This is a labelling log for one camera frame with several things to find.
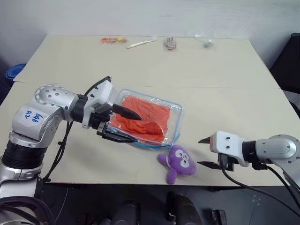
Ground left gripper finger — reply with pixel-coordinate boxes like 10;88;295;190
103;132;139;144
112;104;143;121

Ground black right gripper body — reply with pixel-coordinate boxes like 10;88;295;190
217;153;236;172

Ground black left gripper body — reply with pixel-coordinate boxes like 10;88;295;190
90;104;118;139

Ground orange cloth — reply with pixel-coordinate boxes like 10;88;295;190
109;96;172;143

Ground clear plastic zip pouch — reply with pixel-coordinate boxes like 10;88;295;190
106;88;184;150

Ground purple plush toy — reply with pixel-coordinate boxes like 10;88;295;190
157;144;197;185

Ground dark rounded shape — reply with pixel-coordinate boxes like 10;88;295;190
165;190;200;225
112;203;142;225

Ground small dark ribbed block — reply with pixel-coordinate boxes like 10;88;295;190
210;209;227;225

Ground white plastic toothbrush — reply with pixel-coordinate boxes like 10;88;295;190
126;35;158;49

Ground orange snack packet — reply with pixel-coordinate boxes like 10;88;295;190
100;36;128;44

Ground small bag with brown item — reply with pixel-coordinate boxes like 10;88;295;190
163;36;179;51

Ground stack of blue bowls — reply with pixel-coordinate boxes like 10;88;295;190
5;63;27;82

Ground clear bag with dark item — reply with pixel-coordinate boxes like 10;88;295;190
194;32;219;50

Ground black box beside table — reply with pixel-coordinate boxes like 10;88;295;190
269;32;300;105

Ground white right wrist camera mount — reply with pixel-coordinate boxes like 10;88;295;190
209;130;249;167

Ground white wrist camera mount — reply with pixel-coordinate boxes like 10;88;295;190
82;79;115;129
209;130;249;167

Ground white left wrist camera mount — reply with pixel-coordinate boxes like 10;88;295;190
82;79;115;129

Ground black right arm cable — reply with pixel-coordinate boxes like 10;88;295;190
221;161;300;205

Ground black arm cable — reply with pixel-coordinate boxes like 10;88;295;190
221;161;300;205
44;75;111;184

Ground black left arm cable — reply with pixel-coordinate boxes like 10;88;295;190
44;75;111;184

